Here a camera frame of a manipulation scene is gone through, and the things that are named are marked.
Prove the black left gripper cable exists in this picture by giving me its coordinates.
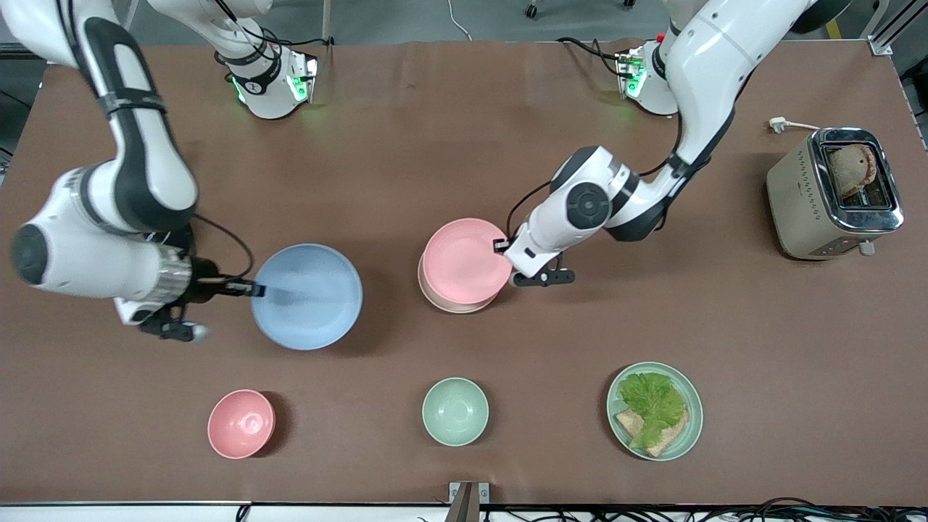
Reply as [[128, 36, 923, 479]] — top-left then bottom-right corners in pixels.
[[505, 178, 555, 240]]

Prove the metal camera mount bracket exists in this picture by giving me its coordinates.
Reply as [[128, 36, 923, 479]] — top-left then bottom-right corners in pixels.
[[448, 481, 491, 522]]

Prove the green lettuce leaf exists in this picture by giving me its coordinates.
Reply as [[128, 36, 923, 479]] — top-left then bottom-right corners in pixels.
[[618, 372, 688, 450]]

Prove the blue plate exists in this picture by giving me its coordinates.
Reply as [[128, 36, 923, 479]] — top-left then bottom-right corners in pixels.
[[251, 244, 364, 352]]

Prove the black left arm base cable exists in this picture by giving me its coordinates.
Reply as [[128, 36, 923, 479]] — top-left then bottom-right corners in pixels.
[[557, 36, 626, 78]]

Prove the black cable bundle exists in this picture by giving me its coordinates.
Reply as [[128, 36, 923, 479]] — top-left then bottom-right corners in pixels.
[[580, 496, 928, 522]]

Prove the pink plate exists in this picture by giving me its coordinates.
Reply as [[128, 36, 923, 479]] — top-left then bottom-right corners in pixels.
[[422, 218, 514, 306]]

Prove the small green bowl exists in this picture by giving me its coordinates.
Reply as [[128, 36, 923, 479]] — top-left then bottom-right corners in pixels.
[[422, 377, 490, 447]]

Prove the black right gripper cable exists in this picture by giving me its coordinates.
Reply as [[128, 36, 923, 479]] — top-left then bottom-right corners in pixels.
[[193, 215, 256, 281]]

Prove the beige and chrome toaster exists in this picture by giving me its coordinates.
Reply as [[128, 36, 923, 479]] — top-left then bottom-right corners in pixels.
[[766, 128, 906, 261]]

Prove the white floor cable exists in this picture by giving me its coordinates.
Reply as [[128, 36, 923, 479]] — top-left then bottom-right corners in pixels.
[[446, 0, 473, 42]]

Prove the black right arm base cable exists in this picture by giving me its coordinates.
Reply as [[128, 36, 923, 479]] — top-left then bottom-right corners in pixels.
[[257, 28, 334, 49]]

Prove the beige plate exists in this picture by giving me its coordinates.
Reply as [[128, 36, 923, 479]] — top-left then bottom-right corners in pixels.
[[418, 252, 502, 315]]

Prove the bread slice in toaster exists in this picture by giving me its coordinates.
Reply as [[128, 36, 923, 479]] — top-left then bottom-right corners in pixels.
[[829, 144, 878, 200]]

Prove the grey base connector box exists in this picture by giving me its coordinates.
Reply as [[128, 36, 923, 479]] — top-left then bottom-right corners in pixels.
[[616, 48, 647, 99], [287, 55, 320, 104]]

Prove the green plate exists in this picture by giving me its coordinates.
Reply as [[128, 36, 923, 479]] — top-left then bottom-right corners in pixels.
[[606, 362, 705, 462]]

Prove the aluminium frame profile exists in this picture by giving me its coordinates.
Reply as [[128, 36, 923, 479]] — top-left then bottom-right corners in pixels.
[[866, 0, 928, 57]]

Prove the black arm base cable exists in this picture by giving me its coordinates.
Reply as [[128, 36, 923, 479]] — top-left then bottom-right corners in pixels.
[[557, 36, 626, 78], [257, 28, 334, 49]]

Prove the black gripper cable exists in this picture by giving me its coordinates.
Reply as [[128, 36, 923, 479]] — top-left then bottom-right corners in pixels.
[[505, 178, 555, 240], [193, 215, 256, 281]]

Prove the toast slice under lettuce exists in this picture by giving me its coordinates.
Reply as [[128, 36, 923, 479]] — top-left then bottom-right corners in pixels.
[[615, 407, 691, 458]]

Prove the small pink bowl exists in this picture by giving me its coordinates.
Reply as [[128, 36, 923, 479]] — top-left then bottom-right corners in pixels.
[[207, 389, 276, 460]]

